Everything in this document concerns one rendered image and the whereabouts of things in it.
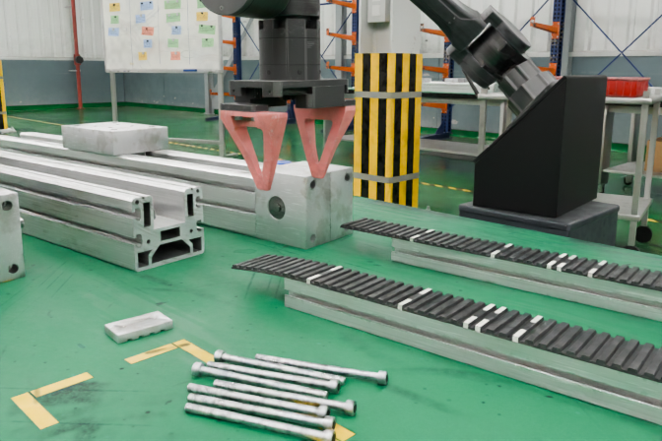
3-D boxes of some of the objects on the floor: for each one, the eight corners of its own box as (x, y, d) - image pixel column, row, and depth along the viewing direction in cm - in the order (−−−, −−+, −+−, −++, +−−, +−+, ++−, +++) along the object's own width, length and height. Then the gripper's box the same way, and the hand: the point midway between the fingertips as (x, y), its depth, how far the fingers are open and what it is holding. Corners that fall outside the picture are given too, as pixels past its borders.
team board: (97, 161, 677) (84, -28, 639) (129, 156, 722) (119, -22, 684) (213, 171, 615) (206, -37, 577) (240, 164, 659) (235, -30, 621)
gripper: (269, 12, 51) (273, 199, 54) (359, 20, 60) (358, 178, 64) (213, 16, 55) (220, 189, 58) (304, 23, 65) (306, 171, 68)
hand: (292, 175), depth 61 cm, fingers open, 8 cm apart
